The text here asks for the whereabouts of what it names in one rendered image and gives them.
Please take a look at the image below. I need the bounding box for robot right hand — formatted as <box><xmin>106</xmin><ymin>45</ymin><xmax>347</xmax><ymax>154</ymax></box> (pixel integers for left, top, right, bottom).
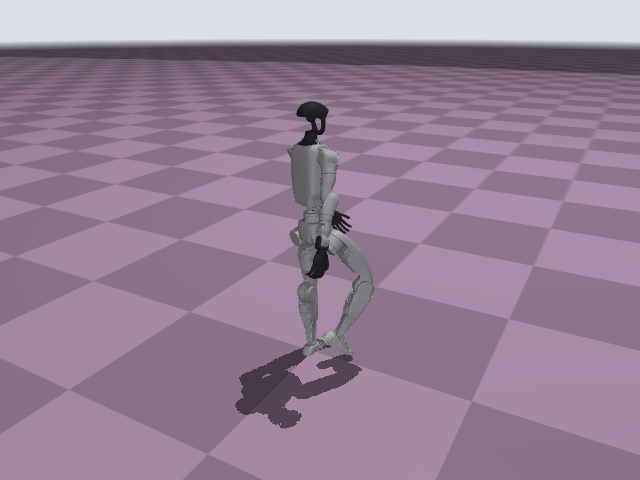
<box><xmin>305</xmin><ymin>236</ymin><xmax>329</xmax><ymax>279</ymax></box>

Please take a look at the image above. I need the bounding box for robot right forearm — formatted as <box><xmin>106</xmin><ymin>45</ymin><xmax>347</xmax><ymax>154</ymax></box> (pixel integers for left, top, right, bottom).
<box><xmin>315</xmin><ymin>193</ymin><xmax>339</xmax><ymax>247</ymax></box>

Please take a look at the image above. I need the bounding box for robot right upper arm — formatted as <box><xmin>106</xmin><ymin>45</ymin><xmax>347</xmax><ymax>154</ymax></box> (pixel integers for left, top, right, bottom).
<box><xmin>318</xmin><ymin>148</ymin><xmax>339</xmax><ymax>204</ymax></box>

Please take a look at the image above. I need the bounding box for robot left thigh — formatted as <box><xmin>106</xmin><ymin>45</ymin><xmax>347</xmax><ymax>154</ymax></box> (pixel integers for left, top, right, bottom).
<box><xmin>290</xmin><ymin>227</ymin><xmax>318</xmax><ymax>302</ymax></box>

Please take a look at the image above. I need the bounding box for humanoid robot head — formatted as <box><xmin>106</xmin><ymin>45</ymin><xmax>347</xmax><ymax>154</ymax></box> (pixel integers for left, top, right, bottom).
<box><xmin>296</xmin><ymin>101</ymin><xmax>328</xmax><ymax>146</ymax></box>

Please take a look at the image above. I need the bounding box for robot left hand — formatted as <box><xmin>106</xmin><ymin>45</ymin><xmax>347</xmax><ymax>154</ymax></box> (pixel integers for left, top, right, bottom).
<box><xmin>332</xmin><ymin>210</ymin><xmax>352</xmax><ymax>234</ymax></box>

